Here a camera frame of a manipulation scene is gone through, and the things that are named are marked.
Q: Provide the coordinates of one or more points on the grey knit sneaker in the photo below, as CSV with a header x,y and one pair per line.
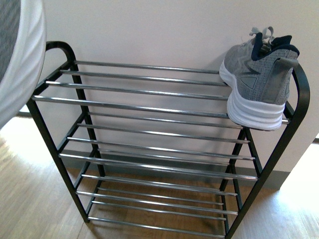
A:
x,y
22,51
258,72

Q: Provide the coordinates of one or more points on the black metal shoe rack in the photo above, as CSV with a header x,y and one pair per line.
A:
x,y
152,148

